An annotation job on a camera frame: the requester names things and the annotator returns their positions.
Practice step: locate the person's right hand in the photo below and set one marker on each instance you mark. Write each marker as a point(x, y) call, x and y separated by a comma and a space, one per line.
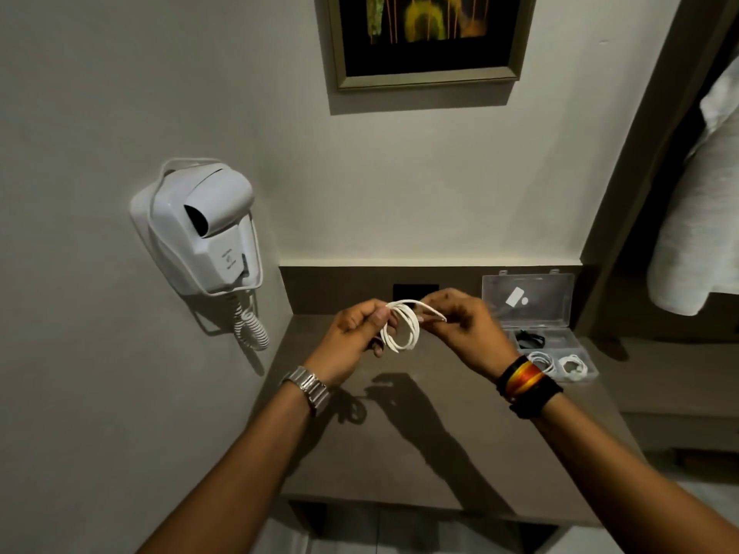
point(473, 334)

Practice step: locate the person's left hand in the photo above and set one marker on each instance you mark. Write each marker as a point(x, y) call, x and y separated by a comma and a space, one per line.
point(346, 346)

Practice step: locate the clear plastic organizer box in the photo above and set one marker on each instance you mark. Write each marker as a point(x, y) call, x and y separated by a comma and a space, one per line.
point(548, 300)

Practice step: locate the person's left forearm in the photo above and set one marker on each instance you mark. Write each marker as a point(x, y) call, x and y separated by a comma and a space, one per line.
point(231, 484)

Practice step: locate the person's right forearm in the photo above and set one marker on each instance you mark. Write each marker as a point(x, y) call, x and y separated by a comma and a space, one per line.
point(623, 484)

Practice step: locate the silver wristwatch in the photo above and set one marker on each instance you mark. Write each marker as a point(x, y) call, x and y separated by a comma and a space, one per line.
point(306, 386)

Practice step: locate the black orange striped wristband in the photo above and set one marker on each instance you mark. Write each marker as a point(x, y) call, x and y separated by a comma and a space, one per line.
point(528, 386)

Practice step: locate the brown wooden wardrobe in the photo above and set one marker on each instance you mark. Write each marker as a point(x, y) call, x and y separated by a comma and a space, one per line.
point(635, 184)

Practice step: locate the white hanging towel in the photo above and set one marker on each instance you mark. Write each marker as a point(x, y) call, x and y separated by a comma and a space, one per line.
point(698, 236)

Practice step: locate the black wall socket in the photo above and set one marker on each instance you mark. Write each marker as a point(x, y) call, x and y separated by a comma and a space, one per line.
point(404, 291)

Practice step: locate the white wall hair dryer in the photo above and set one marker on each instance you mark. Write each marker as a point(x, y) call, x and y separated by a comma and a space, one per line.
point(196, 248)
point(138, 216)

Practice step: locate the framed wall picture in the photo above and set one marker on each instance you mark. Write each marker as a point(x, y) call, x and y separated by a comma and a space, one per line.
point(433, 46)

